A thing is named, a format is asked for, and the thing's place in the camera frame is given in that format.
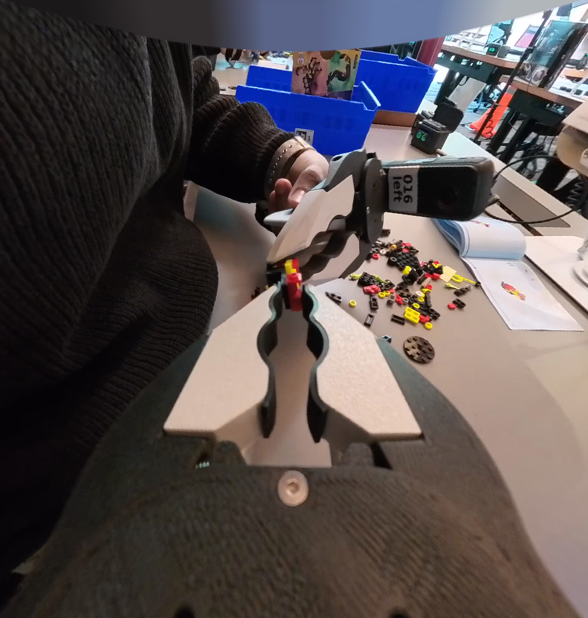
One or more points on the background work desk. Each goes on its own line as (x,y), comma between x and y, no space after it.
(540,89)

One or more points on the orange traffic cone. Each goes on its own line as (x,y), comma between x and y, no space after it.
(489,120)

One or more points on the pile of lego pieces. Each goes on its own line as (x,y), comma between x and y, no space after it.
(410,280)

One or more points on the white stand base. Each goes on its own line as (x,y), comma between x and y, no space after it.
(559,270)

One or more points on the open lego instruction booklet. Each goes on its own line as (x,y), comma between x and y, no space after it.
(516,285)

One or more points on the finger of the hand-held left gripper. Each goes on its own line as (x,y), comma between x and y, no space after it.
(337,256)
(313,217)

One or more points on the person's left hand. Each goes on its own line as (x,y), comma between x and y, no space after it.
(308,178)

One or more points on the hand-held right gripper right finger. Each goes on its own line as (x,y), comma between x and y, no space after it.
(366,386)

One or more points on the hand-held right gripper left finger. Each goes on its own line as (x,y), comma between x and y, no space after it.
(221,381)

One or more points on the person's left forearm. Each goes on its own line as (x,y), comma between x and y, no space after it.
(236,145)

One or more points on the yellow red lego car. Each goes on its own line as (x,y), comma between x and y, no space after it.
(291,285)

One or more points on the colourful lego box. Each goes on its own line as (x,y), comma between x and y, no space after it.
(323,72)

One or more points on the black round lego plate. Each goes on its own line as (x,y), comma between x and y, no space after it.
(418,350)

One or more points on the black charger case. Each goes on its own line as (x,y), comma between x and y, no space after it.
(431,133)

